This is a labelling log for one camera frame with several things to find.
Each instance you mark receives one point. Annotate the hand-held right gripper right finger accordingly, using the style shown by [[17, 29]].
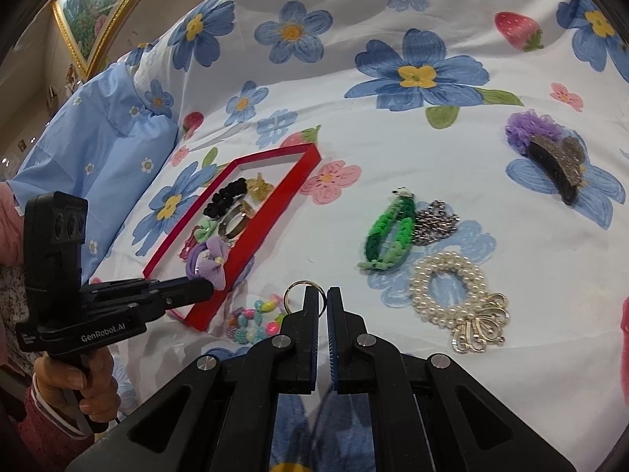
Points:
[[334, 334]]

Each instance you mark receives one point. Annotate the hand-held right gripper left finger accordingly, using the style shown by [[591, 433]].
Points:
[[302, 334]]

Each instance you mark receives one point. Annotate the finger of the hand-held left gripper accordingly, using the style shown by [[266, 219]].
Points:
[[182, 292]]

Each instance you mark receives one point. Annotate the black scrunchie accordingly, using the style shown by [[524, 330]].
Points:
[[221, 199]]

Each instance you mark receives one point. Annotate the red shallow box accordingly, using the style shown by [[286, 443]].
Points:
[[280, 206]]

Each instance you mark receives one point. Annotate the yellow hair claw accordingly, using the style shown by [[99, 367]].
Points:
[[259, 188]]

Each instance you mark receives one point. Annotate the person's left forearm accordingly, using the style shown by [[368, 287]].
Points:
[[49, 423]]

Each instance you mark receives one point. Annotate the person's left hand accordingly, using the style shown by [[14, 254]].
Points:
[[100, 373]]

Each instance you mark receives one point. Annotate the person's pink floral clothing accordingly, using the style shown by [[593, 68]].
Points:
[[10, 236]]

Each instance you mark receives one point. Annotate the light blue duvet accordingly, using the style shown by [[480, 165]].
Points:
[[98, 157]]

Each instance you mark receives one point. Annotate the gold bow brooch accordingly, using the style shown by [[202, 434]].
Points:
[[479, 327]]

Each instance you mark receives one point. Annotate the gold framed painting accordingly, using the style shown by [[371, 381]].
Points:
[[93, 5]]

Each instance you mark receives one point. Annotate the dark glitter hair claw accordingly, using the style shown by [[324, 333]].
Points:
[[555, 167]]

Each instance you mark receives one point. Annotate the purple scrunchie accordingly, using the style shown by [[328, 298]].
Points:
[[526, 130]]

